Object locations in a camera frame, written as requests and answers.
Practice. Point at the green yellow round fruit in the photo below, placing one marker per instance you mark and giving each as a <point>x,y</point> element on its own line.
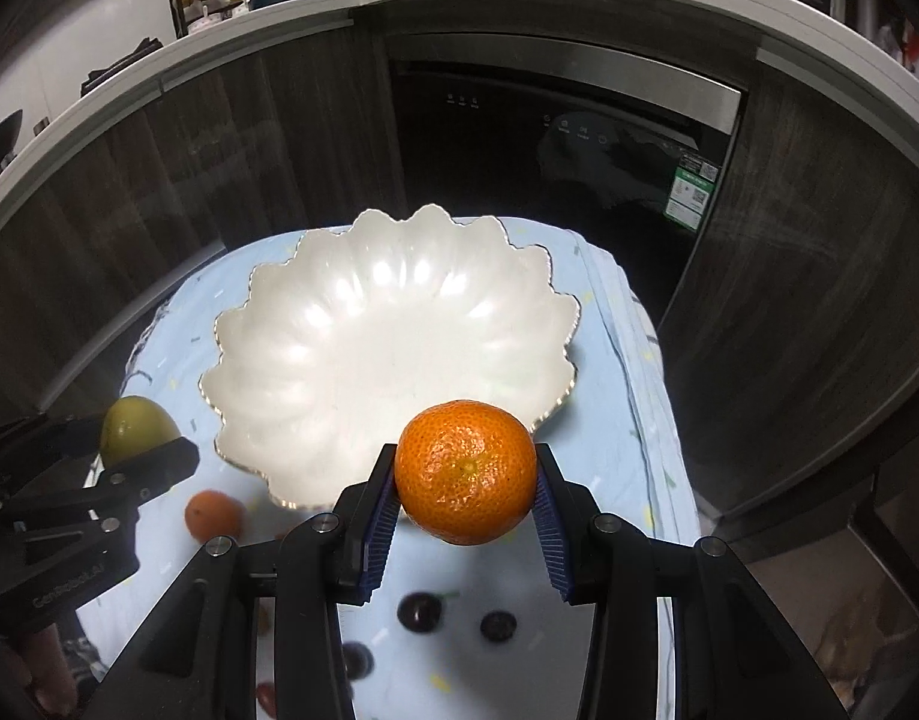
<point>132,426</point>

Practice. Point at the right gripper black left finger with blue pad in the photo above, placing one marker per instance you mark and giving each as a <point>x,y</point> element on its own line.
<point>369,512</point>

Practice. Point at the black built-in dishwasher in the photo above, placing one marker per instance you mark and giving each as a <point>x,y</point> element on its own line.
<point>575,135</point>

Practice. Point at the white scalloped ceramic bowl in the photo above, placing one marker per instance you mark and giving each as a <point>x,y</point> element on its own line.
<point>334,350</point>

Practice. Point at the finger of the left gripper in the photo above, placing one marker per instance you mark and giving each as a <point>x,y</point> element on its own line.
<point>144,477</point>
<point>31,445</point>

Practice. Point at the light blue patterned cloth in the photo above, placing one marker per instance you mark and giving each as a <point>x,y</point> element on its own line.
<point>615,434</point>

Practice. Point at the small orange mandarin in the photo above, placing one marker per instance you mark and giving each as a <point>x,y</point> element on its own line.
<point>210,514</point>

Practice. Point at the blueberry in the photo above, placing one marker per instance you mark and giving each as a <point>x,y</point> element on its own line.
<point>498,626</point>

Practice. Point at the large orange mandarin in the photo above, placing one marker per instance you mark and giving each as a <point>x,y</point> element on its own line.
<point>466,471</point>

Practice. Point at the green energy label sticker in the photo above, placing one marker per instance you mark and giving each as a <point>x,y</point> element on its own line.
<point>692,188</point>

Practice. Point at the dark purple plum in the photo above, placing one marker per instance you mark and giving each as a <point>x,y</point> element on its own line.
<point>420,612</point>
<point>358,660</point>

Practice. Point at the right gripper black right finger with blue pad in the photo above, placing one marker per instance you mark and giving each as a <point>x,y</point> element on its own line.
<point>562,513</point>

